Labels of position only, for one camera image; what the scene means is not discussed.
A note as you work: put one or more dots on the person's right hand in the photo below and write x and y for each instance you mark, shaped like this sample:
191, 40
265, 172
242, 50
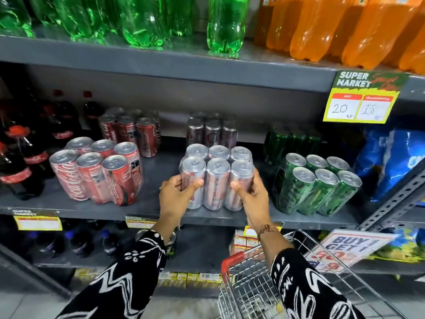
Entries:
257, 205

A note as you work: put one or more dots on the person's left hand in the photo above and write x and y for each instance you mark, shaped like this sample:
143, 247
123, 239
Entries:
172, 199

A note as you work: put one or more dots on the person's right thumb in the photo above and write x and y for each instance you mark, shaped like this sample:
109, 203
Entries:
239, 191

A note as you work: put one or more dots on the person's left thumb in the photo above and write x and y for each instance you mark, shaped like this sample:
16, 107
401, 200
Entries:
193, 186

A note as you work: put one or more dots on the pack of silver cans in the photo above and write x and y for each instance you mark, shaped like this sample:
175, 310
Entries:
212, 131
217, 182

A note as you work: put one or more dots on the person's left forearm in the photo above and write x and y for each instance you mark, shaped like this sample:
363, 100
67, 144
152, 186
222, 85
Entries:
123, 285

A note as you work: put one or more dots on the person's right forearm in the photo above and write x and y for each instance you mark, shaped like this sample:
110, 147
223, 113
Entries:
302, 282

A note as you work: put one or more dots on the yellow shelf label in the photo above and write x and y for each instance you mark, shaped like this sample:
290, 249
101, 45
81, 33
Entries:
38, 221
249, 231
140, 222

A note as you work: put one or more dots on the stack of red white cartons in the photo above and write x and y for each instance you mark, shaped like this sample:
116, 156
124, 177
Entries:
242, 244

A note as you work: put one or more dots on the dark drink can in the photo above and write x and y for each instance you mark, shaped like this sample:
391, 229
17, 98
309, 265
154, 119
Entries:
171, 245

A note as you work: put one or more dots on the wrapped pack of green cans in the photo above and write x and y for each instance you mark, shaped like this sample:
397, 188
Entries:
292, 137
315, 192

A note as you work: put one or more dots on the wrapped pack of red cans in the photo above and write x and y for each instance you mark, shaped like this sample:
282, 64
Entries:
132, 131
96, 176

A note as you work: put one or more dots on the grey metal shelf unit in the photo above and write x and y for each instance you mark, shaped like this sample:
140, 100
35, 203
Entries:
166, 64

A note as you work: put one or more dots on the white and red promo sign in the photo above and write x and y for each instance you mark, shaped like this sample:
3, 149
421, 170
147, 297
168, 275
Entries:
352, 250

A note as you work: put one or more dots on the row of small blue-capped bottles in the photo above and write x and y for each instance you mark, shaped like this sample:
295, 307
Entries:
76, 244

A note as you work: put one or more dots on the blue snack bags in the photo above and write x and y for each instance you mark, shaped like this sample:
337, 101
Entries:
391, 159

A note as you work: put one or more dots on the green and yellow price sign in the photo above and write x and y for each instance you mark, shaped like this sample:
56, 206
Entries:
363, 96

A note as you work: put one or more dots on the row of dark cola bottles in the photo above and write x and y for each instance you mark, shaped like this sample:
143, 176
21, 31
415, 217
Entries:
30, 152

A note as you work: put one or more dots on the yellow green snack bags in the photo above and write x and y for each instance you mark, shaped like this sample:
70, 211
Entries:
403, 245

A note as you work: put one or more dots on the row of green soda bottles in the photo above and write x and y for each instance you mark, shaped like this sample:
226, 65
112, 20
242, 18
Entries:
142, 19

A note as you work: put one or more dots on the row of orange soda bottles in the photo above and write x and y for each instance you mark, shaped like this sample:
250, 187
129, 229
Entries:
332, 26

